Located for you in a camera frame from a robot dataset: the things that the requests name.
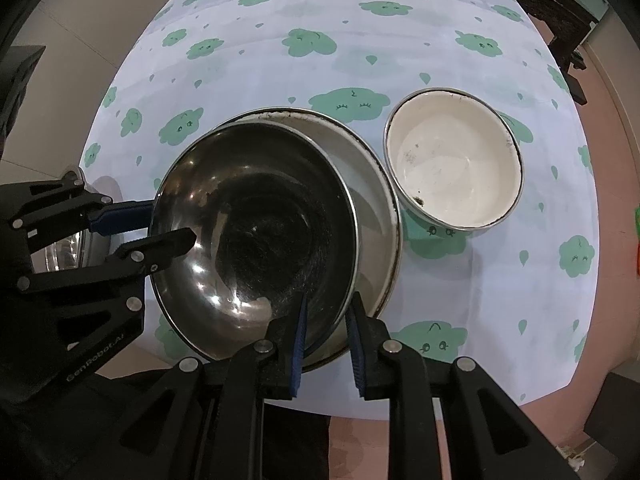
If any small white enamel bowl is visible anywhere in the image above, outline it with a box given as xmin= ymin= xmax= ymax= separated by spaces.
xmin=383 ymin=87 xmax=525 ymax=232

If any small steel bowl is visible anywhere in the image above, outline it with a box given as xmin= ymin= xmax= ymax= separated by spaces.
xmin=148 ymin=122 xmax=360 ymax=364

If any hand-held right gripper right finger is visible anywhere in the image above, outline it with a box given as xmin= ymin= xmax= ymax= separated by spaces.
xmin=347 ymin=291 xmax=582 ymax=480

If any large white enamel bowl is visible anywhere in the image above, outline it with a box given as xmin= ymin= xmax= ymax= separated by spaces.
xmin=220 ymin=106 xmax=404 ymax=374

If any large steel bowl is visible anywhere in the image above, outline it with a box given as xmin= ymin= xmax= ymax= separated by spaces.
xmin=30 ymin=187 xmax=121 ymax=274

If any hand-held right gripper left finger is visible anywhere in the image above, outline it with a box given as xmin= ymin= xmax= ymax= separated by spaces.
xmin=84 ymin=292 xmax=309 ymax=480

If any green cloud print tablecloth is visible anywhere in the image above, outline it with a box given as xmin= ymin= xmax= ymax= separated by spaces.
xmin=80 ymin=0 xmax=599 ymax=421

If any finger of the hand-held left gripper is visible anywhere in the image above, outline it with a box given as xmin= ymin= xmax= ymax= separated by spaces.
xmin=0 ymin=170 xmax=154 ymax=235
xmin=15 ymin=227 xmax=197 ymax=312

